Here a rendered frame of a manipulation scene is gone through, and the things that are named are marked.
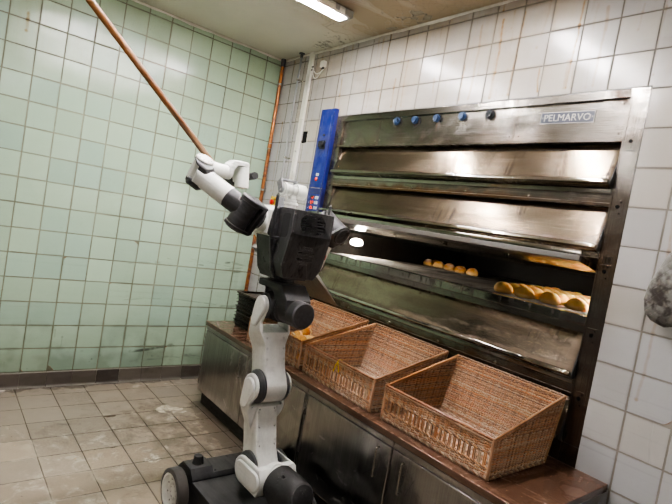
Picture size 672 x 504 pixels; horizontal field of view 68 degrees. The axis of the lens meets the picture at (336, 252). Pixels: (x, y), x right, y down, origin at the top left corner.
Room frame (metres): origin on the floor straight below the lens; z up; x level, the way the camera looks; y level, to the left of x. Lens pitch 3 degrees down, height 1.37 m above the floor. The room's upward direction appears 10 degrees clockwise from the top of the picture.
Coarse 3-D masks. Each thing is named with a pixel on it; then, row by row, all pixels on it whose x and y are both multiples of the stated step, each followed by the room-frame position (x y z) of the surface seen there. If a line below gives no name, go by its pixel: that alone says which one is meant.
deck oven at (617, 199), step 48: (336, 144) 3.44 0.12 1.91; (624, 144) 2.01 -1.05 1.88; (432, 192) 2.73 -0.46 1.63; (480, 192) 2.50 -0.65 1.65; (528, 192) 2.30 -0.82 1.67; (576, 192) 2.13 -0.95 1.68; (624, 192) 1.99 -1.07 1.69; (384, 240) 3.78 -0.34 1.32; (432, 288) 2.64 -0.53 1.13; (576, 288) 3.65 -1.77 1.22; (432, 336) 2.60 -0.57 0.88; (576, 384) 2.01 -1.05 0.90; (576, 432) 1.98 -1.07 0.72
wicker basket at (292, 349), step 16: (320, 304) 3.27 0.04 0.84; (272, 320) 3.15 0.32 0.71; (320, 320) 3.22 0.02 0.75; (336, 320) 3.12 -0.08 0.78; (352, 320) 3.02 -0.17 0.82; (368, 320) 2.93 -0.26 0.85; (288, 336) 2.73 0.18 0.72; (320, 336) 2.71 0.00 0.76; (288, 352) 2.90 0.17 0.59; (304, 352) 2.66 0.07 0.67
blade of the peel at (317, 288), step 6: (252, 246) 3.00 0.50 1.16; (318, 276) 2.66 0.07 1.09; (294, 282) 2.96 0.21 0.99; (300, 282) 2.89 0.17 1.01; (306, 282) 2.82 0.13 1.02; (312, 282) 2.75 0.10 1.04; (318, 282) 2.69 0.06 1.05; (306, 288) 2.90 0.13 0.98; (312, 288) 2.83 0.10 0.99; (318, 288) 2.76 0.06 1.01; (324, 288) 2.69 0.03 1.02; (312, 294) 2.90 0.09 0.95; (318, 294) 2.83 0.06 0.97; (324, 294) 2.76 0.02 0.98; (330, 294) 2.72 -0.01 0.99; (324, 300) 2.84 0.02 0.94; (330, 300) 2.77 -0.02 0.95
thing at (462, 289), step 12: (360, 264) 3.09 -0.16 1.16; (372, 264) 3.01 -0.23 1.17; (396, 276) 2.85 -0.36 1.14; (408, 276) 2.78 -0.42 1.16; (420, 276) 2.71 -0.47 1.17; (444, 288) 2.58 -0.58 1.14; (456, 288) 2.52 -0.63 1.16; (468, 288) 2.47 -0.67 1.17; (492, 300) 2.36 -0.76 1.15; (504, 300) 2.31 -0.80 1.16; (516, 300) 2.26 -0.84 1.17; (540, 312) 2.17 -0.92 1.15; (552, 312) 2.13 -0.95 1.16; (564, 312) 2.09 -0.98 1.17
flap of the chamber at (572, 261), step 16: (352, 224) 2.99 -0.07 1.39; (368, 224) 2.87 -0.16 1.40; (416, 240) 2.80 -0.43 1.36; (432, 240) 2.61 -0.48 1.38; (448, 240) 2.44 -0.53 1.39; (464, 240) 2.35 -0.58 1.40; (480, 240) 2.28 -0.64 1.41; (512, 256) 2.31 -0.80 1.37; (528, 256) 2.17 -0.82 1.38; (544, 256) 2.06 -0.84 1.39; (560, 256) 1.99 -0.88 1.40; (576, 256) 1.94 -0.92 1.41; (592, 272) 2.07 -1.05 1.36
